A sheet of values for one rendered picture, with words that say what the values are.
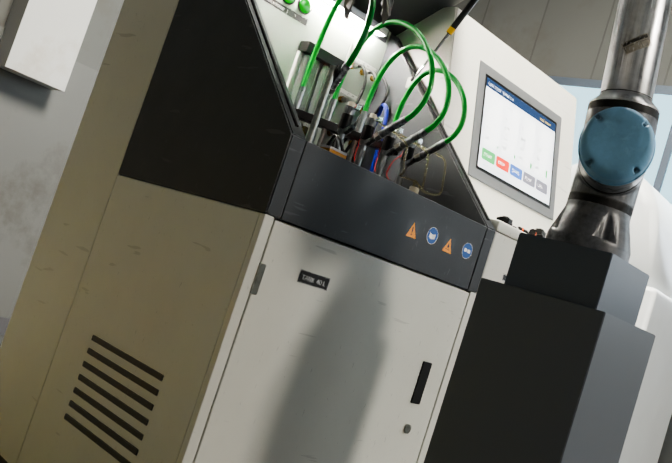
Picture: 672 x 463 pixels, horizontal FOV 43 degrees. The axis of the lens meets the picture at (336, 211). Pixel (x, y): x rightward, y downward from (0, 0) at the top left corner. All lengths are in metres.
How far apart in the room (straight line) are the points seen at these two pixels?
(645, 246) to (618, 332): 1.94
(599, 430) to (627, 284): 0.25
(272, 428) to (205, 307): 0.28
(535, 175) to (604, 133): 1.27
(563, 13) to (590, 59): 0.36
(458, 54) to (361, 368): 0.99
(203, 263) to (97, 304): 0.37
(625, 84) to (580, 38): 3.46
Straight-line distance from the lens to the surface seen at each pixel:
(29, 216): 4.14
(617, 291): 1.54
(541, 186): 2.72
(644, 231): 3.44
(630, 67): 1.50
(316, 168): 1.66
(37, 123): 4.09
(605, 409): 1.54
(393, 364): 1.93
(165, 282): 1.79
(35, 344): 2.20
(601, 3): 4.99
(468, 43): 2.49
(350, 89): 2.43
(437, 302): 1.99
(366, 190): 1.76
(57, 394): 2.06
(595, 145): 1.43
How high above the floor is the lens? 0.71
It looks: 5 degrees up
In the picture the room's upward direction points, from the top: 18 degrees clockwise
